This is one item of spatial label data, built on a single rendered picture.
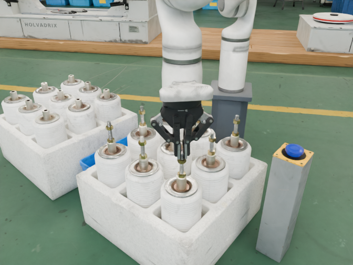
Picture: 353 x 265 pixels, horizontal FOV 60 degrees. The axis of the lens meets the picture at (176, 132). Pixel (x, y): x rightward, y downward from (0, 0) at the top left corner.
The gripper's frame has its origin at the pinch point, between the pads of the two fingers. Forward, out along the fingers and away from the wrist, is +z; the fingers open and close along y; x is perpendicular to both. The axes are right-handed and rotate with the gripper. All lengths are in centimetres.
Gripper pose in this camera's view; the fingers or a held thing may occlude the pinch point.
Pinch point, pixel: (182, 149)
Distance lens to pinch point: 64.9
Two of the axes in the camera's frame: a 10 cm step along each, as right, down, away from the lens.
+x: 1.1, 4.9, -8.7
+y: -9.9, 0.6, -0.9
